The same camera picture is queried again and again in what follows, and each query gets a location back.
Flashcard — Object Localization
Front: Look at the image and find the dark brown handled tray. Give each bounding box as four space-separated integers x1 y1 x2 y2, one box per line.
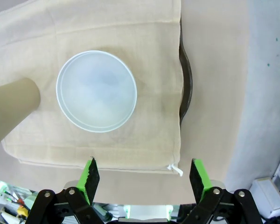
178 14 193 126

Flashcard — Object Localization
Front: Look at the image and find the beige cloth mat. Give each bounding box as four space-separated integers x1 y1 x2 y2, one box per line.
0 0 184 177

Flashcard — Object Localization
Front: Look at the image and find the tall brown cup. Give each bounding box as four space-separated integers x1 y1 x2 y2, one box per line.
0 77 42 152

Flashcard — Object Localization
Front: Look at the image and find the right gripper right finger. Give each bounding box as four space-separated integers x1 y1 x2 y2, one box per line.
188 158 263 224

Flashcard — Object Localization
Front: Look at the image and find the white equipment box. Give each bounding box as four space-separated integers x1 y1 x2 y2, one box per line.
249 177 280 212

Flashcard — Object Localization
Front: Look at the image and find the cluttered tool shelf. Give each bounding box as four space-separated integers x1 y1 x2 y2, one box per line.
0 178 38 224

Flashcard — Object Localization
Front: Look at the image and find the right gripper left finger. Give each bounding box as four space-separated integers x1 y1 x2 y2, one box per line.
25 157 101 224

